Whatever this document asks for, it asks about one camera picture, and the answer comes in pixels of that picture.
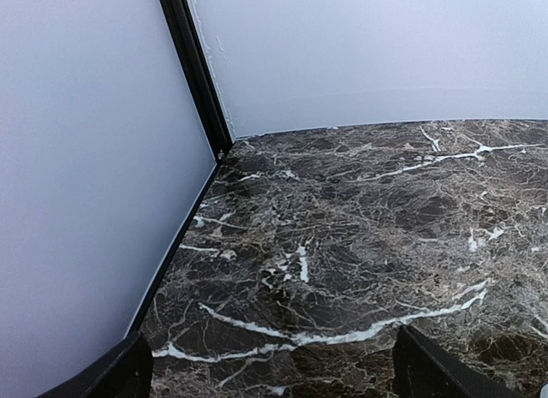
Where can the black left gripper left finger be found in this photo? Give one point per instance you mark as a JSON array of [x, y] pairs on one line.
[[124, 371]]

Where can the black left corner post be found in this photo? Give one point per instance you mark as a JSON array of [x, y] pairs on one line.
[[193, 61]]

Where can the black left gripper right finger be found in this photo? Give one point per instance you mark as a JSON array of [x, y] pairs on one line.
[[423, 369]]

